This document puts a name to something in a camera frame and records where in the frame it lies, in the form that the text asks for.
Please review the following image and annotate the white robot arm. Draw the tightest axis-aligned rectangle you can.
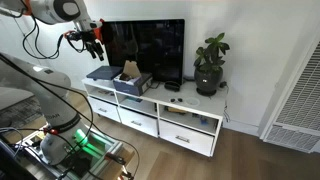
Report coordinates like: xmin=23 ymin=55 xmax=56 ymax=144
xmin=0 ymin=0 xmax=103 ymax=165

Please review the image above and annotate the green potted plant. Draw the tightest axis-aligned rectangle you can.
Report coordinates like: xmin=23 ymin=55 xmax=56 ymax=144
xmin=194 ymin=33 xmax=230 ymax=96

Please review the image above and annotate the black glasses pouch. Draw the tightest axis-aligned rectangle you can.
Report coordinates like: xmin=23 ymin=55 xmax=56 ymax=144
xmin=164 ymin=81 xmax=180 ymax=92

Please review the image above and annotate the white tv stand cabinet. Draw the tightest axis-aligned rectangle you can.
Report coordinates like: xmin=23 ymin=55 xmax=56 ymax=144
xmin=82 ymin=78 xmax=226 ymax=157

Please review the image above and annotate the white wall vent grille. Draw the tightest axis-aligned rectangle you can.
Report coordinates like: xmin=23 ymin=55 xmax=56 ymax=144
xmin=261 ymin=42 xmax=320 ymax=153

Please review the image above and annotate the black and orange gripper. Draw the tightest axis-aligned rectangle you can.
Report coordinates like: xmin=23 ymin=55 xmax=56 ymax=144
xmin=63 ymin=18 xmax=104 ymax=61

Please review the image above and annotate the clear round coaster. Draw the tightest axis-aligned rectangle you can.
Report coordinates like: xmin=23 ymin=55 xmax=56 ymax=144
xmin=186 ymin=97 xmax=200 ymax=106

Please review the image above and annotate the dark blue box lid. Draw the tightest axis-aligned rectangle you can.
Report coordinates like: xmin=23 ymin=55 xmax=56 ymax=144
xmin=87 ymin=66 xmax=123 ymax=80

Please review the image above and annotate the black flat screen television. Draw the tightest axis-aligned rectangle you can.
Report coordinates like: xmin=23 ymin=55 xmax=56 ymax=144
xmin=102 ymin=19 xmax=185 ymax=84

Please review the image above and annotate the brown cardboard insert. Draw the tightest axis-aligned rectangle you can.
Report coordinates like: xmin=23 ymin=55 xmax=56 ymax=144
xmin=120 ymin=60 xmax=141 ymax=80

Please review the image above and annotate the open dark blue box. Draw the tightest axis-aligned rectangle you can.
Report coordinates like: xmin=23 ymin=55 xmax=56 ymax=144
xmin=113 ymin=73 xmax=152 ymax=96

